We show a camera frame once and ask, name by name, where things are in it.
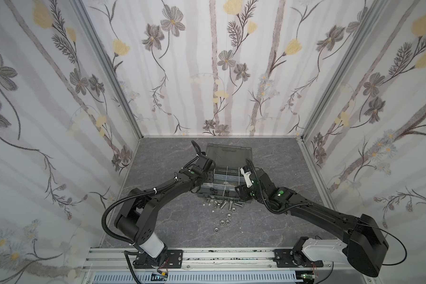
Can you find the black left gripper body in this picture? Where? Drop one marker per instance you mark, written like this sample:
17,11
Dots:
206,170

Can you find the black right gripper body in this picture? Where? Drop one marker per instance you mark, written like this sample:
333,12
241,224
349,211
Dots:
244,188

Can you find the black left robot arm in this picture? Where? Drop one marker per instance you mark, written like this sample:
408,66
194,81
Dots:
133,219

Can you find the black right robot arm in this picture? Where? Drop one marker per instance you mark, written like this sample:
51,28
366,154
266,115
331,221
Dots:
365,245

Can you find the clear plastic organizer box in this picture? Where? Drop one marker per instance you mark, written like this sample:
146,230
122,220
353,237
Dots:
226,176

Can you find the silver bolt pile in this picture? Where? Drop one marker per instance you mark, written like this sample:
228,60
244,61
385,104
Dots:
229,205

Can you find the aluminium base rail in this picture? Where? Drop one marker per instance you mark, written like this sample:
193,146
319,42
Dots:
118,266

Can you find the white slotted cable duct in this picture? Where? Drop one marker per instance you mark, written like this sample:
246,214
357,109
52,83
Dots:
233,277

